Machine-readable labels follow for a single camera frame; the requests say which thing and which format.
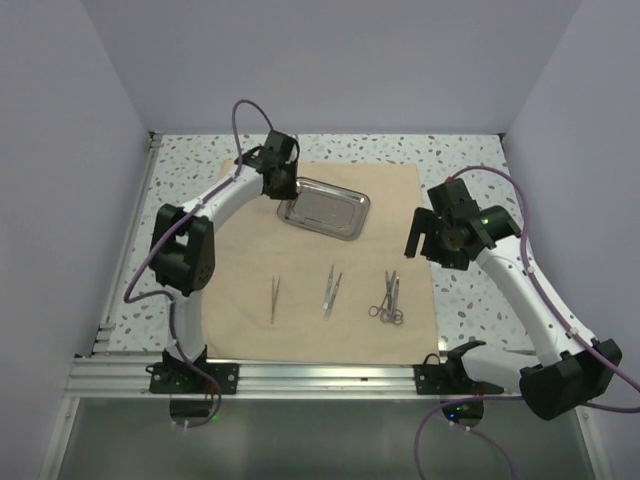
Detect steel instrument tray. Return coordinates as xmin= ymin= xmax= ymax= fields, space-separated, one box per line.
xmin=277 ymin=177 xmax=371 ymax=241

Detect steel surgical scissors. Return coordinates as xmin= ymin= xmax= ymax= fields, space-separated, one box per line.
xmin=381 ymin=271 xmax=403 ymax=325

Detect steel needle holder clamp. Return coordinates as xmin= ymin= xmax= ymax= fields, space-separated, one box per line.
xmin=368 ymin=271 xmax=396 ymax=322

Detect steel forceps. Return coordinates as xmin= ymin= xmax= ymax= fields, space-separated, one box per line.
xmin=270 ymin=276 xmax=280 ymax=324

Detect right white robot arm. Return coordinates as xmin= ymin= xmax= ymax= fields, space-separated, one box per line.
xmin=405 ymin=179 xmax=622 ymax=420

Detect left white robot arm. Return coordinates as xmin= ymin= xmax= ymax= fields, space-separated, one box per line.
xmin=149 ymin=130 xmax=300 ymax=393

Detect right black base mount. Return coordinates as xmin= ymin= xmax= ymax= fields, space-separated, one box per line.
xmin=412 ymin=354 xmax=504 ymax=396

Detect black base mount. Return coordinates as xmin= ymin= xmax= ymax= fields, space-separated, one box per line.
xmin=145 ymin=362 xmax=239 ymax=395
xmin=412 ymin=354 xmax=504 ymax=396

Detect left aluminium side rail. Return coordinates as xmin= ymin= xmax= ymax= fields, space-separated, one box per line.
xmin=90 ymin=132 xmax=164 ymax=355

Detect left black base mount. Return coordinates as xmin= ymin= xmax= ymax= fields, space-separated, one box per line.
xmin=145 ymin=362 xmax=239 ymax=395

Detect aluminium front rail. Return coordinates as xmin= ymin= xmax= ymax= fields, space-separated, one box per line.
xmin=63 ymin=349 xmax=594 ymax=401

